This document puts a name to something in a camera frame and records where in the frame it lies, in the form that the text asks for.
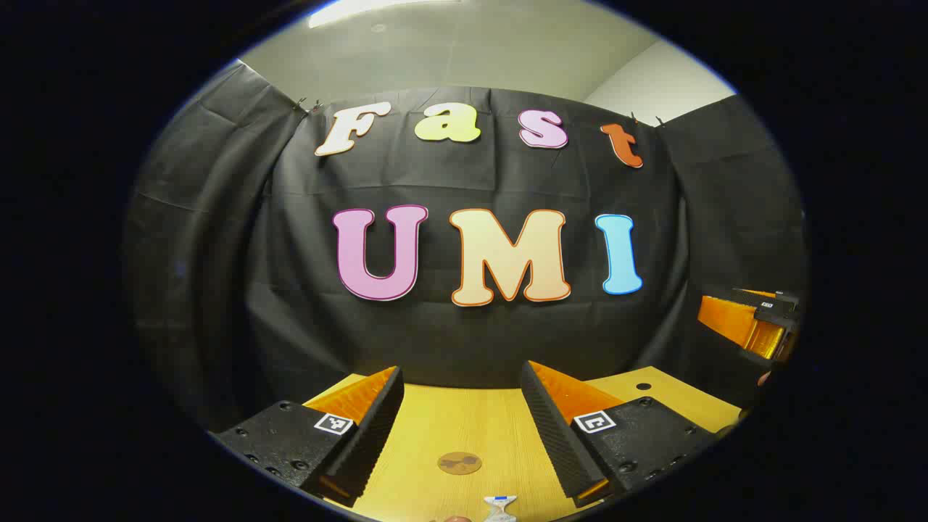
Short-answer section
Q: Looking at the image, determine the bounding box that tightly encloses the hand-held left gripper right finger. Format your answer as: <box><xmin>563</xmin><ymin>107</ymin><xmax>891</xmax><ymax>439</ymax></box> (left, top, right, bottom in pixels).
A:
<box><xmin>521</xmin><ymin>360</ymin><xmax>718</xmax><ymax>508</ymax></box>

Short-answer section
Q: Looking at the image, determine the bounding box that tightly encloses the round brown coaster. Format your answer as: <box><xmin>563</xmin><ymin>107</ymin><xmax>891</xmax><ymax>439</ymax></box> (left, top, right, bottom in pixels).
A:
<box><xmin>437</xmin><ymin>452</ymin><xmax>483</xmax><ymax>476</ymax></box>

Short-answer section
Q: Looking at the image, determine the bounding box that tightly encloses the wooden desktop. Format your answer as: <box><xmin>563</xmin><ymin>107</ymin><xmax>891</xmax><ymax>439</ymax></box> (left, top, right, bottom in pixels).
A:
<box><xmin>301</xmin><ymin>366</ymin><xmax>744</xmax><ymax>522</ymax></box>

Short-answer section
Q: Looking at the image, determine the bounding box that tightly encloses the black backdrop cloth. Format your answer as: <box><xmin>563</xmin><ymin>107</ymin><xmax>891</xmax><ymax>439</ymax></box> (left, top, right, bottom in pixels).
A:
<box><xmin>123</xmin><ymin>62</ymin><xmax>809</xmax><ymax>436</ymax></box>

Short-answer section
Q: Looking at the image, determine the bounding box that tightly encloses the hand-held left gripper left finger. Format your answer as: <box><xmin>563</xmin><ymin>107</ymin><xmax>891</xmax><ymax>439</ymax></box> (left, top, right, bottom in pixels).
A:
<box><xmin>210</xmin><ymin>366</ymin><xmax>405</xmax><ymax>508</ymax></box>

